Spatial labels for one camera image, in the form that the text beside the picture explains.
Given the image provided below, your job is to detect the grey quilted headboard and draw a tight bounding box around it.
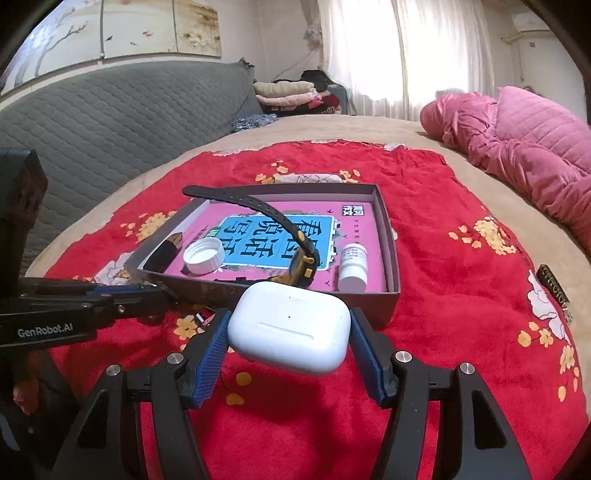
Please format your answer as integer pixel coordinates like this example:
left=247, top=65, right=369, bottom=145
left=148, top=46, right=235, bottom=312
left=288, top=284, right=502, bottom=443
left=0, top=59, right=266, bottom=278

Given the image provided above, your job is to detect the pink book with blue label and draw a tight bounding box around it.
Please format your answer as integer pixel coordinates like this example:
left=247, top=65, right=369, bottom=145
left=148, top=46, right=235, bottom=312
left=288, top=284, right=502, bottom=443
left=139, top=200, right=389, bottom=294

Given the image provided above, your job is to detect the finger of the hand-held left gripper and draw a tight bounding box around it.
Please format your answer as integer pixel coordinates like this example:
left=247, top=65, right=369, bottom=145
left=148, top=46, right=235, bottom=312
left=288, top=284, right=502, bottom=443
left=111, top=285, right=180, bottom=319
left=90, top=282, right=160, bottom=299

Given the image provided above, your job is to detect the dark brown pen-like object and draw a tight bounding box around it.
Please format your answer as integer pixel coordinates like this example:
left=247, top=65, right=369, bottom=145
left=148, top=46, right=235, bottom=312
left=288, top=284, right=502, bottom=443
left=143, top=233, right=184, bottom=273

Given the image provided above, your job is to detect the dark cardboard box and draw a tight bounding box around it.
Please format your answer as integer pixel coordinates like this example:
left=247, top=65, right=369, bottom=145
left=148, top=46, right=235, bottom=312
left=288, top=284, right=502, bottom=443
left=124, top=184, right=402, bottom=330

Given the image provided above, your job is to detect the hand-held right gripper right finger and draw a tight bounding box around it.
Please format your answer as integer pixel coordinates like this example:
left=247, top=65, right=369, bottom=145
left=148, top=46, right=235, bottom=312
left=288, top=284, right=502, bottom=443
left=348, top=308, right=532, bottom=480

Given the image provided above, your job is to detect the pink quilted comforter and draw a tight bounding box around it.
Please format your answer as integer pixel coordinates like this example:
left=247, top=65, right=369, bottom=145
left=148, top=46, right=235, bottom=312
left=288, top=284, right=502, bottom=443
left=419, top=86, right=591, bottom=257

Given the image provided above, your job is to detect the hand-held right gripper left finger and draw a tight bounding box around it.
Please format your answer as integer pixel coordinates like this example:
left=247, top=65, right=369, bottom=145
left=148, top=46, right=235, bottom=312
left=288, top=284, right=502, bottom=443
left=48, top=308, right=234, bottom=480

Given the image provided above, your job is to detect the small white bottle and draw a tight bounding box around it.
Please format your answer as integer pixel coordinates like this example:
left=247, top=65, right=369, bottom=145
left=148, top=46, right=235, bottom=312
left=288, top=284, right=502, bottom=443
left=338, top=243, right=372, bottom=292

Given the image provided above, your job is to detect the white earbuds case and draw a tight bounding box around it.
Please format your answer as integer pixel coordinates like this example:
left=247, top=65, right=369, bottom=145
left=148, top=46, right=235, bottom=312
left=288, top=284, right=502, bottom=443
left=227, top=281, right=352, bottom=376

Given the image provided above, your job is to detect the pile of folded clothes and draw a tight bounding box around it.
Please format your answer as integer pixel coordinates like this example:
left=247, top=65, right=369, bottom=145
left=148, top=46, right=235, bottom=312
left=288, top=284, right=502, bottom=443
left=253, top=80, right=349, bottom=116

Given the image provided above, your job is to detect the white bottle cap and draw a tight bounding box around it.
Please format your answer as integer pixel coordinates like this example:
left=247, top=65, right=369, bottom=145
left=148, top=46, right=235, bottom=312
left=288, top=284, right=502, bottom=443
left=183, top=241, right=225, bottom=276

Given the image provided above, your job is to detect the white curtain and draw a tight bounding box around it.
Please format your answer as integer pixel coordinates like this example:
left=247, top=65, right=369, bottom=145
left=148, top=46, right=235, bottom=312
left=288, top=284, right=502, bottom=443
left=318, top=0, right=497, bottom=121

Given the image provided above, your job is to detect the yellow black wristwatch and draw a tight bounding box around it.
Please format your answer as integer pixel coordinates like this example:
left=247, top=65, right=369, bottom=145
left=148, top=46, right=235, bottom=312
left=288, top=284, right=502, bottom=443
left=183, top=185, right=321, bottom=288

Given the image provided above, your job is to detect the blue patterned cloth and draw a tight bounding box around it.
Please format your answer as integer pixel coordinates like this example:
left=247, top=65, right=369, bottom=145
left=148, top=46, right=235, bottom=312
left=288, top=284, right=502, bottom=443
left=231, top=113, right=279, bottom=136

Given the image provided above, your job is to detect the white air conditioner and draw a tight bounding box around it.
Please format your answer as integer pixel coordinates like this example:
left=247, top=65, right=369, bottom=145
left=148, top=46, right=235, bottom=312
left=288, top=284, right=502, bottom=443
left=510, top=11, right=552, bottom=35

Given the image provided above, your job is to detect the red floral blanket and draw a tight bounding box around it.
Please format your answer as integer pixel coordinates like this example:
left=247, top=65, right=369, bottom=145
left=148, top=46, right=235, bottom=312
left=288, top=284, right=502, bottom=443
left=44, top=141, right=589, bottom=480

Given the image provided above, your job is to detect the floral wall painting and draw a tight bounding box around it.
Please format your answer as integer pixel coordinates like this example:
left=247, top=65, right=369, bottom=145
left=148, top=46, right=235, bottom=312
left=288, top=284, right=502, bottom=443
left=0, top=0, right=222, bottom=95

